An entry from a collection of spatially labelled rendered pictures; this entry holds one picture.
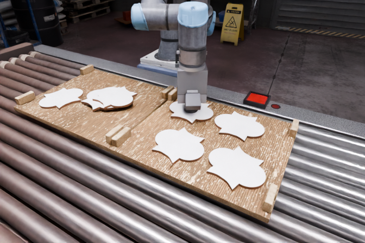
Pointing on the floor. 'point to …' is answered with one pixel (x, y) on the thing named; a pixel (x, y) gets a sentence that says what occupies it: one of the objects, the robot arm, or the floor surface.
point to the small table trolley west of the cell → (30, 16)
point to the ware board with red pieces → (125, 19)
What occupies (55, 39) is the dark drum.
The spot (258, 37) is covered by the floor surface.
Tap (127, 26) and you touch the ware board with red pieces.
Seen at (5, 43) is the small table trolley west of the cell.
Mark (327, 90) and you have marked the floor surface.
